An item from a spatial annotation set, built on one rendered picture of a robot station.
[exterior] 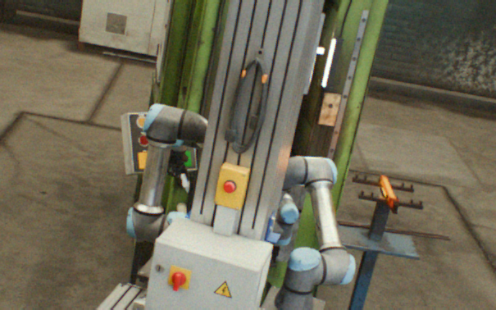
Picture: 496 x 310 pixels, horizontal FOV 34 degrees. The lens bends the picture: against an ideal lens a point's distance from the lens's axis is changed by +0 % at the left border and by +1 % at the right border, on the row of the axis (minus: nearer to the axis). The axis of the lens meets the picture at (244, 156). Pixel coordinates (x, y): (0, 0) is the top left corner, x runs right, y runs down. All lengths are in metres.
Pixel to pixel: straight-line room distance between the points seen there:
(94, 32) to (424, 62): 4.00
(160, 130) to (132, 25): 6.34
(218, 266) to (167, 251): 0.17
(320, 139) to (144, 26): 5.32
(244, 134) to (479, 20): 7.89
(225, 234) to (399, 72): 7.72
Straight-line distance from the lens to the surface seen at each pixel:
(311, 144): 4.20
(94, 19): 9.36
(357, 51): 4.11
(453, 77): 10.36
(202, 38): 3.95
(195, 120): 2.99
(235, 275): 2.48
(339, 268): 3.08
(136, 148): 3.71
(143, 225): 3.11
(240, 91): 2.47
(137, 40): 9.32
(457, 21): 10.21
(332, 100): 4.13
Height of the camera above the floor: 2.37
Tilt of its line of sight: 20 degrees down
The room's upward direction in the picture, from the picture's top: 11 degrees clockwise
